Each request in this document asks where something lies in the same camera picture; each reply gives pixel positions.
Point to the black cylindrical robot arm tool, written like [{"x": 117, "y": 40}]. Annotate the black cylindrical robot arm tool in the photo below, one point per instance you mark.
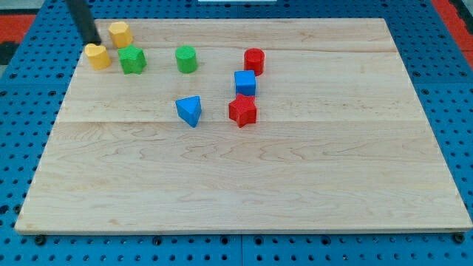
[{"x": 84, "y": 21}]

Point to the yellow hexagon block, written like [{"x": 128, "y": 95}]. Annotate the yellow hexagon block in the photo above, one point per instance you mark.
[{"x": 120, "y": 34}]

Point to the red star block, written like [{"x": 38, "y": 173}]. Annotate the red star block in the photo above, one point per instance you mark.
[{"x": 243, "y": 110}]

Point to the blue cube block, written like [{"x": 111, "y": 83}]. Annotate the blue cube block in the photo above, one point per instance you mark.
[{"x": 245, "y": 82}]

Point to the blue triangle block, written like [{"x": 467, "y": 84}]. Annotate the blue triangle block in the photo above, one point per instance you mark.
[{"x": 189, "y": 110}]

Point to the wooden board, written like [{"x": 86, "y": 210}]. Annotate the wooden board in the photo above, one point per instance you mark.
[{"x": 341, "y": 143}]

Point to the red cylinder block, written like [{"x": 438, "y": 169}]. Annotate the red cylinder block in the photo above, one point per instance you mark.
[{"x": 254, "y": 59}]

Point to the green cylinder block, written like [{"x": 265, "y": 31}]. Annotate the green cylinder block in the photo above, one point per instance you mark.
[{"x": 186, "y": 58}]

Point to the green star block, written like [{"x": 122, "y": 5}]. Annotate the green star block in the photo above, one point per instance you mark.
[{"x": 132, "y": 59}]

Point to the yellow heart block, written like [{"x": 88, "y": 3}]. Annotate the yellow heart block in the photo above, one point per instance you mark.
[{"x": 98, "y": 56}]

